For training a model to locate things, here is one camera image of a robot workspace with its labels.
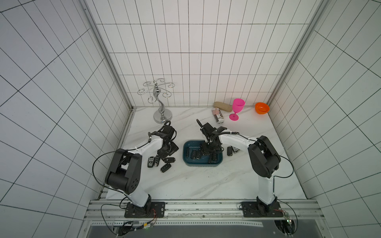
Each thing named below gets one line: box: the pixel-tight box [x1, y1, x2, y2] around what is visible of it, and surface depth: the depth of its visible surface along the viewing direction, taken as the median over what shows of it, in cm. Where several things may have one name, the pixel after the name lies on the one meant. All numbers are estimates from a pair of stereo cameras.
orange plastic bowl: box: [254, 102, 270, 115], surface depth 117 cm
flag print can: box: [211, 107, 225, 124], surface depth 112 cm
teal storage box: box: [182, 140, 224, 167], surface depth 92 cm
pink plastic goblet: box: [228, 98, 246, 121], surface depth 106 cm
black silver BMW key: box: [147, 156, 155, 169], surface depth 89 cm
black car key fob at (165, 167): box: [160, 162, 172, 173], surface depth 88 cm
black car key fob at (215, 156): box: [211, 153, 218, 162], surface depth 91 cm
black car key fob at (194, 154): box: [190, 148, 197, 160], surface depth 93 cm
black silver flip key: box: [153, 154, 161, 168], surface depth 90 cm
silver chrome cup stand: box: [137, 77, 176, 124], surface depth 97 cm
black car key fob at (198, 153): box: [195, 148, 202, 160], surface depth 92 cm
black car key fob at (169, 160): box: [164, 157, 176, 164], surface depth 91 cm
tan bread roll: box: [213, 101, 233, 113], surface depth 120 cm
